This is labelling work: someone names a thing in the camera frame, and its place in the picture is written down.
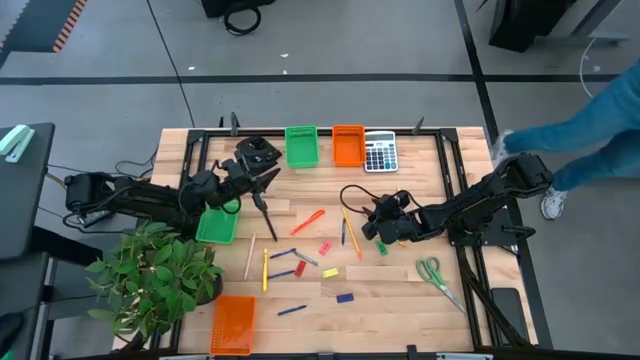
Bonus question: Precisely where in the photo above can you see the black smartphone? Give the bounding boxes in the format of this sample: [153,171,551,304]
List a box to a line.
[490,286,530,342]

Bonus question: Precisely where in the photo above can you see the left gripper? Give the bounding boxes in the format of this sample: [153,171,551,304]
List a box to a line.
[212,157,282,206]

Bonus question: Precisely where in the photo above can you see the grey crayon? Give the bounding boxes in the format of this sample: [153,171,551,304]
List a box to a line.
[293,249,320,267]

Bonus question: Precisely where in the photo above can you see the green leafy plant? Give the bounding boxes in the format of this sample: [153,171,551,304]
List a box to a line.
[83,221,226,349]

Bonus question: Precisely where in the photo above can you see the orange plastic basket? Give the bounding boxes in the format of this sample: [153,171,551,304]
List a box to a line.
[331,124,367,168]
[209,294,257,357]

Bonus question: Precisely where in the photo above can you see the black desk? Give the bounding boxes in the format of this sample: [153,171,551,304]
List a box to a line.
[487,0,632,54]

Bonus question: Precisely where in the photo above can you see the white floor cable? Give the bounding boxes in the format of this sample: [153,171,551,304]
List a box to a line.
[578,35,601,100]

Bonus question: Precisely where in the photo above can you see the orange pencil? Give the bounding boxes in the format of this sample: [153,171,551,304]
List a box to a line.
[341,206,364,261]

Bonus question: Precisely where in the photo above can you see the black equipment base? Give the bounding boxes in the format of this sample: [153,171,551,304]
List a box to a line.
[201,0,277,20]

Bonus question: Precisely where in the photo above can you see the black right camera cable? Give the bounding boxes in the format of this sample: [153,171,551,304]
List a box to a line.
[339,183,384,217]

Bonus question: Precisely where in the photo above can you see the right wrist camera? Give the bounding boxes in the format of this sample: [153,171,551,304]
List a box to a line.
[375,192,410,212]

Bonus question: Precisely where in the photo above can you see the black tape dispenser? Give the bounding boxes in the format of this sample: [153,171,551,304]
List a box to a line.
[235,135,283,178]

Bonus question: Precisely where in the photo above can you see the grey desk calculator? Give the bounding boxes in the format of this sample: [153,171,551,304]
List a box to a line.
[363,130,400,174]

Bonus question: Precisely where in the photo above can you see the black plant pot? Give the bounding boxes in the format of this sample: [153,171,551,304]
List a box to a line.
[194,272,225,307]

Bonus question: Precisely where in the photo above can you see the black orange-striped floor mat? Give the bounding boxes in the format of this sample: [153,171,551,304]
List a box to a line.
[0,0,89,54]

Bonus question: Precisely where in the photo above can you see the green plastic basket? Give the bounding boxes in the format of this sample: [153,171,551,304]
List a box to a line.
[195,198,242,246]
[284,124,321,170]

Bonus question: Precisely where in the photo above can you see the orange pen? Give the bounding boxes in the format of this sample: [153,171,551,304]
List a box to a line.
[289,208,327,237]

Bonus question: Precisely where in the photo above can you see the person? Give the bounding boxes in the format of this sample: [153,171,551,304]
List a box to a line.
[492,62,640,222]

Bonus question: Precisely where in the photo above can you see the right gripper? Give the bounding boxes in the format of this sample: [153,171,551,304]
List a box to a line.
[360,203,424,245]

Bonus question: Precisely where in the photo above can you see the black table frame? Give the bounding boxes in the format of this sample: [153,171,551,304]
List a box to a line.
[169,125,554,360]

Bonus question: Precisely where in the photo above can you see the mint green stapler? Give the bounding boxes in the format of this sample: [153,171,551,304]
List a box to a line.
[0,124,37,164]

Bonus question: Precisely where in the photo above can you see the black pen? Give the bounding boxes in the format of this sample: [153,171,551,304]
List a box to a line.
[251,193,279,243]

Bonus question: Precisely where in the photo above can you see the black side table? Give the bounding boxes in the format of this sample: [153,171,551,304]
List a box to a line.
[0,121,56,262]

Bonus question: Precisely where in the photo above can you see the green-handled scissors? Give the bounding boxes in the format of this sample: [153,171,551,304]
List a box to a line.
[415,256,467,314]

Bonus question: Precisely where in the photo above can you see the black coiled cable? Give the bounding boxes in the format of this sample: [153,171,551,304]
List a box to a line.
[223,3,263,37]

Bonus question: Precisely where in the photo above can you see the natural wood pencil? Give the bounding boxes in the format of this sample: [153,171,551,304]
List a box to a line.
[243,233,257,281]

